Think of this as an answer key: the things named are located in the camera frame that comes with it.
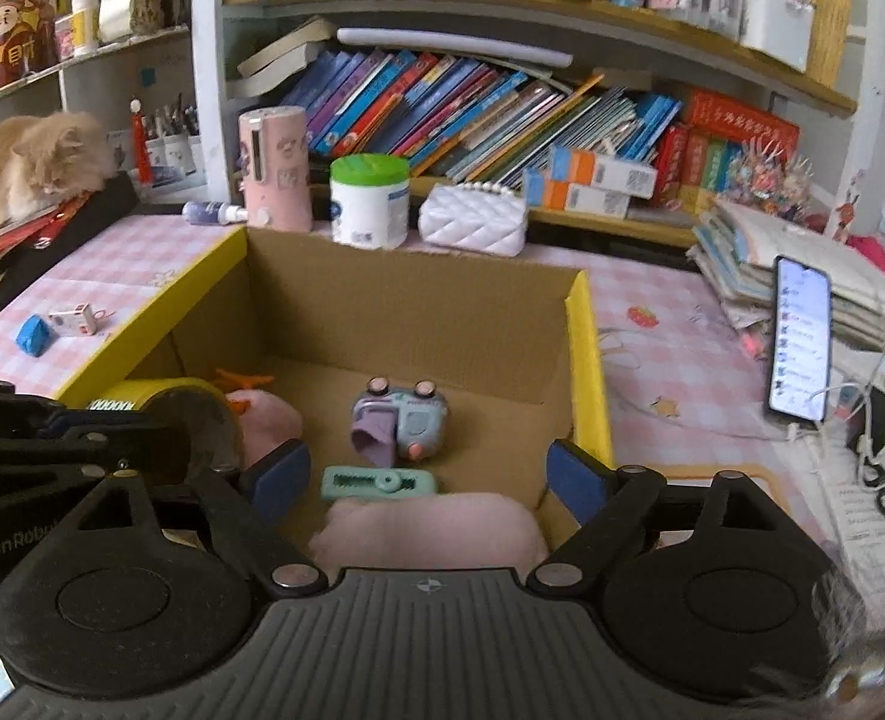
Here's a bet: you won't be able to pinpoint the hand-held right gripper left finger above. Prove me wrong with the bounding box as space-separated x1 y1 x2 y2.
91 439 331 594

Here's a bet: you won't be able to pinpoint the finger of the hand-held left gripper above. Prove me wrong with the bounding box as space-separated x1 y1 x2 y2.
33 401 197 470
0 373 68 425

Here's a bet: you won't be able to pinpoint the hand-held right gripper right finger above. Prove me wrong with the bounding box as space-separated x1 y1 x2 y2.
524 439 782 594

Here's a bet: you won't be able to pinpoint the yellow tape roll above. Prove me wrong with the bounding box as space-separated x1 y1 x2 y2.
86 377 242 470

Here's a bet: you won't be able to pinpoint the pink plush chick toy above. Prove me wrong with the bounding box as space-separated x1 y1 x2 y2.
213 367 304 470

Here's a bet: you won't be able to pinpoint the teal plastic clip tool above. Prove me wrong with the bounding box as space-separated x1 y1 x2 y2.
320 465 438 505

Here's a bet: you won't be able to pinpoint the grey-blue toy camera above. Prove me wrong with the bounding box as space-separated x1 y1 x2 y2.
350 377 452 467

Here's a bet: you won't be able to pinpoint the cardboard box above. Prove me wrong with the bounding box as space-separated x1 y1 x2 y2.
56 225 614 578

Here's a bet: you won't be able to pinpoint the blue pencil sharpener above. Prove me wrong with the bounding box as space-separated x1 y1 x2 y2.
14 313 52 356

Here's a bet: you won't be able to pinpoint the small white gadget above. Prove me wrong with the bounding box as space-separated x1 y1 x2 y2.
47 302 106 337

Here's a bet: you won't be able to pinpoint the pink checked tablecloth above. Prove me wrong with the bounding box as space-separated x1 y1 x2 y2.
0 214 863 541

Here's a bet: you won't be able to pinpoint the red folder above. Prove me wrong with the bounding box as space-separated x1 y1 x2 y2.
0 191 92 257

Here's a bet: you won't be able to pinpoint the black box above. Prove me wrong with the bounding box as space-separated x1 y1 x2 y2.
0 172 144 328

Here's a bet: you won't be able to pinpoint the small blue spray bottle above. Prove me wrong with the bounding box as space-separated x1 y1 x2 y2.
182 200 250 227

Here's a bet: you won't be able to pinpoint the orange cat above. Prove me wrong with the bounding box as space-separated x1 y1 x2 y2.
0 111 118 238

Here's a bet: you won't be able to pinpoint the smartphone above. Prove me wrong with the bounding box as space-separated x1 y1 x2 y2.
767 255 835 422

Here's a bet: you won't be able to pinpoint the white quilted purse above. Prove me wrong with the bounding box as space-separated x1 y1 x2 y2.
417 181 529 256

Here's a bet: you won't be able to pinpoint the white pencil cups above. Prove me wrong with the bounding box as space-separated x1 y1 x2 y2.
144 94 205 179

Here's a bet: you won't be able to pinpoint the red hanging ornament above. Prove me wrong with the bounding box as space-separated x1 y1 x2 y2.
131 97 155 185

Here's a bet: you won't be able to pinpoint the orange and white box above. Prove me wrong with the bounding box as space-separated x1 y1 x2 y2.
547 146 658 200
523 169 631 221

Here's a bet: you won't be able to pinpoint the white canister green lid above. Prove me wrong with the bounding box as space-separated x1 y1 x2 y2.
328 154 412 250

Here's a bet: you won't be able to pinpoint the stack of paper booklets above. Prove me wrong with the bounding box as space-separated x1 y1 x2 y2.
688 199 885 359

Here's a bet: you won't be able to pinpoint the pink cylindrical humidifier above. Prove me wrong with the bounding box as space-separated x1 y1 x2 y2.
236 106 314 233

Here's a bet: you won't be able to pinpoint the printed paper sheet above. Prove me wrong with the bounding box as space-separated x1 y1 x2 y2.
809 360 885 602

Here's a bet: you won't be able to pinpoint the white wooden bookshelf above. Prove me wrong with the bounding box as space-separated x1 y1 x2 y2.
187 0 863 250

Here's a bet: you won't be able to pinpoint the red-robed figurine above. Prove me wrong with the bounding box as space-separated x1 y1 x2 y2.
0 0 58 92

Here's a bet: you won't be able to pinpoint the colourful sparkly ornament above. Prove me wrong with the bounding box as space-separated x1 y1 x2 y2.
727 135 816 216

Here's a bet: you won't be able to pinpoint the thick paperback book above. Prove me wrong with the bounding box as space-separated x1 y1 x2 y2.
236 15 338 77
227 66 317 100

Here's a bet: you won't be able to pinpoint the row of colourful books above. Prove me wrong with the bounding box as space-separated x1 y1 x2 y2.
277 49 685 188

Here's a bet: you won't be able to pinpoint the red boxed book set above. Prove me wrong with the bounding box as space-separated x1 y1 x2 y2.
656 88 801 200

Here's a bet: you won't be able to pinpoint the white paper roll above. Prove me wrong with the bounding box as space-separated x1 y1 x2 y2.
335 28 575 71

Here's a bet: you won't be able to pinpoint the white pen holder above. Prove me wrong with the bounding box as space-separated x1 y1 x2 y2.
738 0 819 73

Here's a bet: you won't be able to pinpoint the woven straw basket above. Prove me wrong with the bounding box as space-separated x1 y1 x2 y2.
809 0 857 88

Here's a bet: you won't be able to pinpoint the white cable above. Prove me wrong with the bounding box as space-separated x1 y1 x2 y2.
787 364 885 467

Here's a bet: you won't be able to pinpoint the black-handled scissors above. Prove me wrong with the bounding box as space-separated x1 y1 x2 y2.
858 454 885 519

